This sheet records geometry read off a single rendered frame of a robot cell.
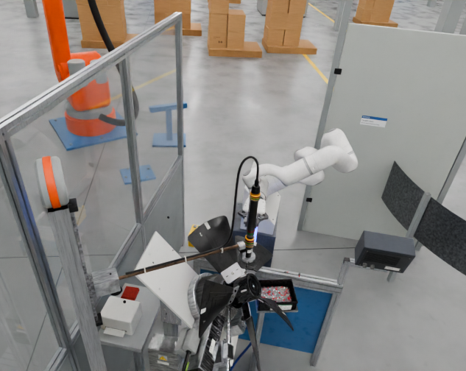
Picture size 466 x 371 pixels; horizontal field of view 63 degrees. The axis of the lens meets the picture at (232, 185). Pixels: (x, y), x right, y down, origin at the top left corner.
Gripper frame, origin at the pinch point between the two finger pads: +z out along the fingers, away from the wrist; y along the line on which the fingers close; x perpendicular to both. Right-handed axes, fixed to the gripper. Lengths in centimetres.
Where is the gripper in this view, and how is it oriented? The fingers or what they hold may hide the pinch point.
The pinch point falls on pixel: (251, 222)
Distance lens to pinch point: 165.5
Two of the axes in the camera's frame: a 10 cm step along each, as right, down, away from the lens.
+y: -9.8, -1.6, 1.2
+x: 0.6, -8.2, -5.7
